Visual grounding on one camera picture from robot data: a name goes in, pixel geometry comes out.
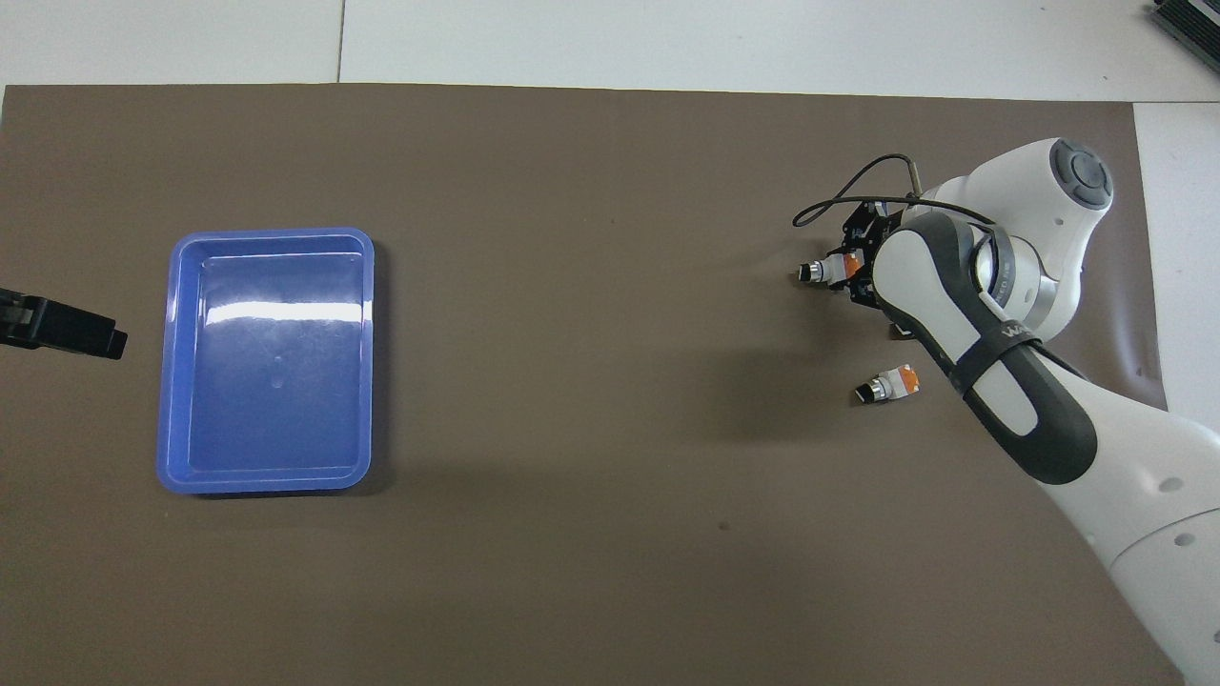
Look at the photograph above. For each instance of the brown table mat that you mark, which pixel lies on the brown table mat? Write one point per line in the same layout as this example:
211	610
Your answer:
572	476

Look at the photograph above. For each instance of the blue plastic tray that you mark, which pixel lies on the blue plastic tray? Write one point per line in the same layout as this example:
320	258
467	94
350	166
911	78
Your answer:
276	429

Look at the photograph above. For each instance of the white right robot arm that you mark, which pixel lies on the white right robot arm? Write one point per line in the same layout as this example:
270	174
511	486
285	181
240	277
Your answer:
991	381

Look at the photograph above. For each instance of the dark ridged metal box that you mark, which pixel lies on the dark ridged metal box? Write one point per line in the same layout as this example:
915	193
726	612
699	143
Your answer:
1196	17

